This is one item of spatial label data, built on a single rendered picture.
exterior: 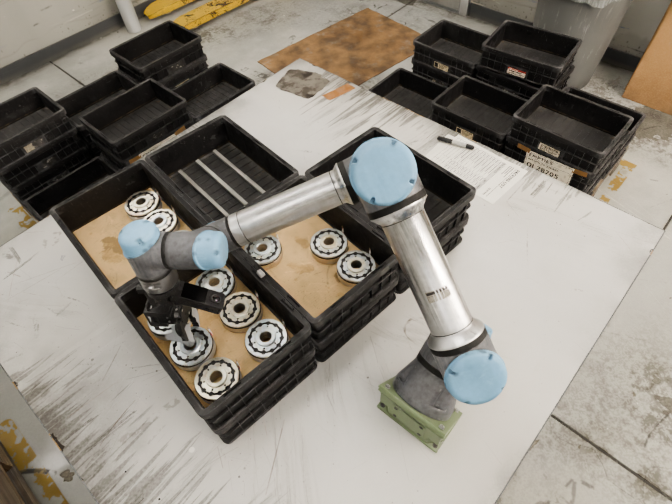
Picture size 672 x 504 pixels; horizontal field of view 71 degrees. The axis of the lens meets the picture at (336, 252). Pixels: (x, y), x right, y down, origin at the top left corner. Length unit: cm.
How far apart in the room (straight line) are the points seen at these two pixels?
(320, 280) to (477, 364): 51
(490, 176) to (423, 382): 88
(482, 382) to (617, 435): 127
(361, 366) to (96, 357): 73
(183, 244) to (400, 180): 42
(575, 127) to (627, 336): 93
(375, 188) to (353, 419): 62
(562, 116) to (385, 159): 169
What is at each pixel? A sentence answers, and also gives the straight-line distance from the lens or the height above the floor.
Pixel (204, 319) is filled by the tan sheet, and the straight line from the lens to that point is 125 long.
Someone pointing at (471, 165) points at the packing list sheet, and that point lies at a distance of 176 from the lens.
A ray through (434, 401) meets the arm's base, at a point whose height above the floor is 84.
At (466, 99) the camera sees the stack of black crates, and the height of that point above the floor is 38.
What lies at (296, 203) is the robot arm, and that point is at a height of 115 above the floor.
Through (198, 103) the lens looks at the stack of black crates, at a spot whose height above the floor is 38.
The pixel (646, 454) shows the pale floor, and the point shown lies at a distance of 219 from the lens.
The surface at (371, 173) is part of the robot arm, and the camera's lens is 82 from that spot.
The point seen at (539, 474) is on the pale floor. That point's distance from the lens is 201.
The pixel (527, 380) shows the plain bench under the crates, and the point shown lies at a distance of 132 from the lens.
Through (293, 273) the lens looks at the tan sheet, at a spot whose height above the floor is 83.
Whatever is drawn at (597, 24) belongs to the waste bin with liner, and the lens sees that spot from 327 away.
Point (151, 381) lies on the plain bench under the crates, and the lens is 137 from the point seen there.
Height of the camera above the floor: 187
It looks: 53 degrees down
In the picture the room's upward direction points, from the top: 5 degrees counter-clockwise
